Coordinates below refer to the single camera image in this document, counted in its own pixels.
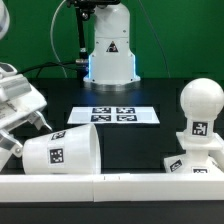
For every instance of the white marker sheet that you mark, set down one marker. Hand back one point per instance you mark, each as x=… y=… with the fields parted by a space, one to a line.
x=113 y=114

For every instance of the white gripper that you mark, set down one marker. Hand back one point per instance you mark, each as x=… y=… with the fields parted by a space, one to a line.
x=20 y=102

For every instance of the white light bulb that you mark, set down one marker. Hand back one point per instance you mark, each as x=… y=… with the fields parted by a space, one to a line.
x=201 y=100

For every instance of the white lamp base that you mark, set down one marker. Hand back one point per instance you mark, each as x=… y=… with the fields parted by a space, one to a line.
x=196 y=158

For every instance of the white lamp shade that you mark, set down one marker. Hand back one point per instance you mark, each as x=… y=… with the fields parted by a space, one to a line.
x=72 y=151

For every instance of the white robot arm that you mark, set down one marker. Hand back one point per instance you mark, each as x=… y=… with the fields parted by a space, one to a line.
x=106 y=62

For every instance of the white front rail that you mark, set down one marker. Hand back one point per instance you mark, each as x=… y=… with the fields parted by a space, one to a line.
x=111 y=187

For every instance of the green curtain backdrop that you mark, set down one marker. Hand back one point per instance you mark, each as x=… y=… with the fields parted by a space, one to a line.
x=170 y=38

